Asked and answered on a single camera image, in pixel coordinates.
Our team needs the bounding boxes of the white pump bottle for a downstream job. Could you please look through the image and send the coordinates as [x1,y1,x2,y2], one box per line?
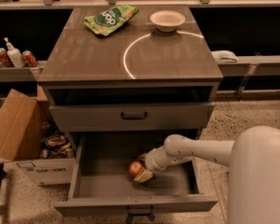
[4,37,25,68]

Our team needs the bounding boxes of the folded white cloth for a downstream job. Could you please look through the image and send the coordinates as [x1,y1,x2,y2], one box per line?
[212,50,238,63]

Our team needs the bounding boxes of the red soda can left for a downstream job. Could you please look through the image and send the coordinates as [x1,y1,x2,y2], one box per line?
[0,48,13,67]

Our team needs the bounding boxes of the red soda can right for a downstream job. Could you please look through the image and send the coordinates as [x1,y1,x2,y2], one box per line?
[22,50,38,67]

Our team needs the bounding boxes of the closed drawer with black handle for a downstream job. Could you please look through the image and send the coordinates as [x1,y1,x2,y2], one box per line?
[49,103,215,132]

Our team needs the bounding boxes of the red apple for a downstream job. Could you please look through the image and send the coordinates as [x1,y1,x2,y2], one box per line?
[129,161,144,178]

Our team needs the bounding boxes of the shiny snack packets in box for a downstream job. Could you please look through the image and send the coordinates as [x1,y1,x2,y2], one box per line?
[39,132,74,159]

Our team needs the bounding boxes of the white paper bowl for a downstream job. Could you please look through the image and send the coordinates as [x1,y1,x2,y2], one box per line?
[150,10,186,32]

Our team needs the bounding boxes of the blue clamp under drawer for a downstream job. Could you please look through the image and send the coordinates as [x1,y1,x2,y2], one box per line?
[125,205,155,224]

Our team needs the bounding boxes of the open bottom drawer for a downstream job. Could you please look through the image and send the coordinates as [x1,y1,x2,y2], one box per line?
[55,131,217,217]

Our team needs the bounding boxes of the grey drawer cabinet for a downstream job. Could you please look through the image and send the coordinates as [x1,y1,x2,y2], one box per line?
[37,5,224,133]

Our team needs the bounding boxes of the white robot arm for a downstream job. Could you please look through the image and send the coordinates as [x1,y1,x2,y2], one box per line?
[130,126,280,224]

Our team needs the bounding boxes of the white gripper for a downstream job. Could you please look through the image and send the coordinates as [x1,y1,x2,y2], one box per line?
[133,147,164,183]

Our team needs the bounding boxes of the red soda can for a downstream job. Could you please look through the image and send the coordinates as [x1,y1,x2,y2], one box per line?
[22,50,38,67]
[0,48,13,67]

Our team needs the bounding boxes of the open cardboard box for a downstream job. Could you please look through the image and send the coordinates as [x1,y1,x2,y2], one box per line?
[0,90,75,186]

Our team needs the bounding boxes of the green chip bag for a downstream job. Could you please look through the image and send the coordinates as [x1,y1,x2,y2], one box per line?
[84,5,139,36]

